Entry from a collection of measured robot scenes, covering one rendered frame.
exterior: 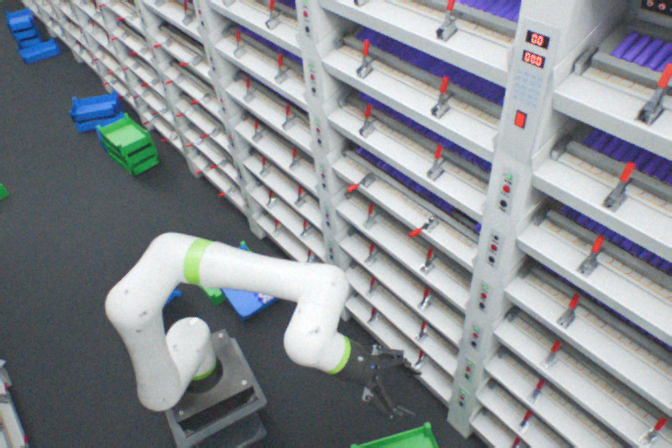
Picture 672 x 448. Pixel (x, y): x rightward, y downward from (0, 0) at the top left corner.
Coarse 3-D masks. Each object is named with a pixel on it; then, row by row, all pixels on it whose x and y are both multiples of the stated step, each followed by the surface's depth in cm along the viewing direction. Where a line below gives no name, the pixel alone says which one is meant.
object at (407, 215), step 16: (352, 144) 172; (336, 160) 174; (352, 176) 168; (368, 192) 163; (384, 192) 161; (384, 208) 162; (400, 208) 156; (416, 208) 154; (416, 224) 151; (432, 240) 148; (448, 240) 145; (464, 240) 143; (464, 256) 141
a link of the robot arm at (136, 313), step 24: (144, 264) 127; (120, 288) 121; (144, 288) 122; (168, 288) 127; (120, 312) 119; (144, 312) 121; (120, 336) 128; (144, 336) 126; (144, 360) 134; (168, 360) 141; (144, 384) 142; (168, 384) 145
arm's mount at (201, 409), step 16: (224, 336) 188; (224, 352) 184; (224, 368) 179; (240, 368) 179; (224, 384) 175; (240, 384) 175; (192, 400) 171; (208, 400) 171; (224, 400) 171; (240, 400) 176; (176, 416) 167; (192, 416) 167; (208, 416) 172; (224, 416) 177; (192, 432) 173
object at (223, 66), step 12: (204, 0) 190; (204, 12) 194; (216, 12) 195; (216, 24) 198; (204, 36) 205; (216, 60) 207; (216, 84) 219; (228, 96) 218; (228, 108) 222; (240, 108) 225; (240, 144) 235; (240, 180) 255; (252, 180) 251; (252, 204) 259; (252, 228) 278
